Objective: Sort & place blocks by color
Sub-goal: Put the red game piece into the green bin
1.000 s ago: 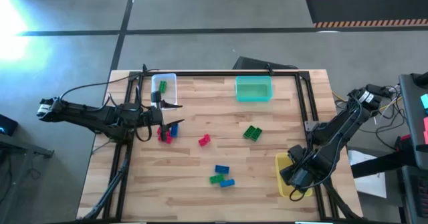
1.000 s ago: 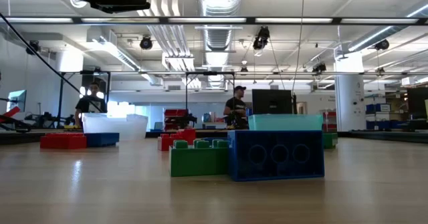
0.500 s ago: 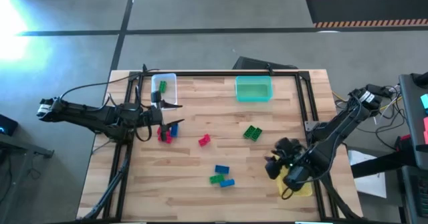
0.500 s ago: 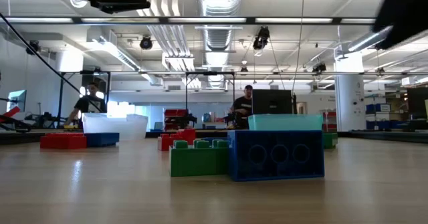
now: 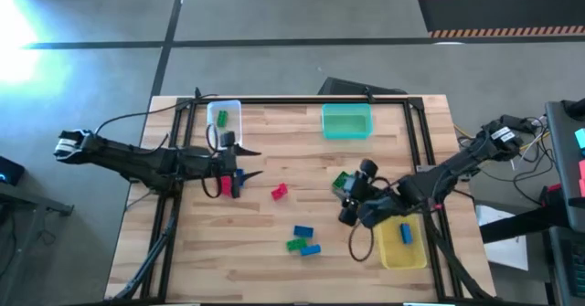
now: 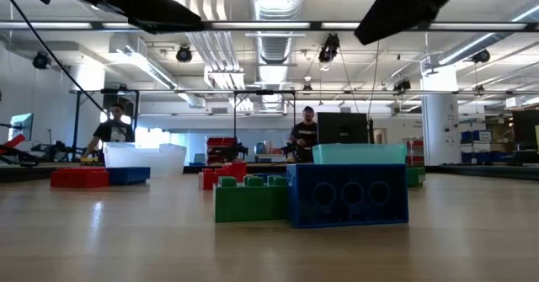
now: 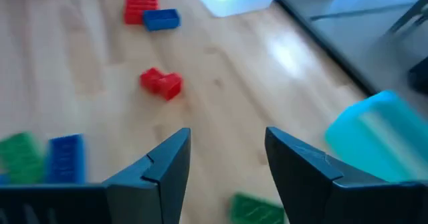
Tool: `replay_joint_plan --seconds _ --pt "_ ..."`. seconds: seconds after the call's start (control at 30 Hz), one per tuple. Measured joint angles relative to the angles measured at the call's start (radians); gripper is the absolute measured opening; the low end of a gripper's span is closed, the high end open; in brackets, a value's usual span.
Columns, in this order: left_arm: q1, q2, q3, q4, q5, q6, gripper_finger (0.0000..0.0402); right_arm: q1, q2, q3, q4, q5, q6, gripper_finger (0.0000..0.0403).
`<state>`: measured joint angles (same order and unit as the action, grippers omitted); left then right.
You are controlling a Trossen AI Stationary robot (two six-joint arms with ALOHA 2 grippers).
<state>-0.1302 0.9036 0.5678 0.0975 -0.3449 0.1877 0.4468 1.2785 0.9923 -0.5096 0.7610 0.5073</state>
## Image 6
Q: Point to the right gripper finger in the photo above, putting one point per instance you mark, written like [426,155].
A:
[404,8]

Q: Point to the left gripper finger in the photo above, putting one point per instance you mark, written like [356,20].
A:
[135,4]

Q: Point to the green building block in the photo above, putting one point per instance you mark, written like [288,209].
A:
[248,204]
[416,177]

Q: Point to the blue building block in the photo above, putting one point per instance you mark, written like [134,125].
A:
[349,214]
[128,176]

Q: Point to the large red building block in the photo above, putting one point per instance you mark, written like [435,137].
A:
[80,179]

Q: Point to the small red building block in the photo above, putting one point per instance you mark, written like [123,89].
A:
[236,170]
[208,180]

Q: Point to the black ceiling spotlight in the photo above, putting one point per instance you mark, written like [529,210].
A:
[328,48]
[481,56]
[41,60]
[184,54]
[402,85]

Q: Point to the white column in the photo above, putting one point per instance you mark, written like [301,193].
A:
[440,122]

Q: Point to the person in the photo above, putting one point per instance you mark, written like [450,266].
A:
[305,136]
[111,132]

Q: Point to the red shelf rack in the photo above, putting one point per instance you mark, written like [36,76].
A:
[414,145]

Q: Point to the small computer monitor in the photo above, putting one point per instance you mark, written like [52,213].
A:
[21,126]

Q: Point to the blue storage bins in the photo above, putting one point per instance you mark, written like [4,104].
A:
[471,136]

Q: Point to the teal plastic bin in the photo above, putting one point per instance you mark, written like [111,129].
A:
[358,153]

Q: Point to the red bar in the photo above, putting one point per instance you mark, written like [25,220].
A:
[14,141]

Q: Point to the clear plastic bin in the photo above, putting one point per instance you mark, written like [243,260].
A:
[143,162]

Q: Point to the red storage bins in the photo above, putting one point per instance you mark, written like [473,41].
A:
[219,142]

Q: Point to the small yellow item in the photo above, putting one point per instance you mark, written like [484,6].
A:
[89,160]

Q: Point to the large black monitor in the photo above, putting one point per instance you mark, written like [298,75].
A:
[526,130]

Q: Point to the black background rig frame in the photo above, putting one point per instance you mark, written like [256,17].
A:
[76,122]

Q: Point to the silver ventilation duct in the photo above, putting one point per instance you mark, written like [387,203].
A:
[275,42]

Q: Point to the black aluminium table frame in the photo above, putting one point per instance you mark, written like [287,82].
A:
[463,171]

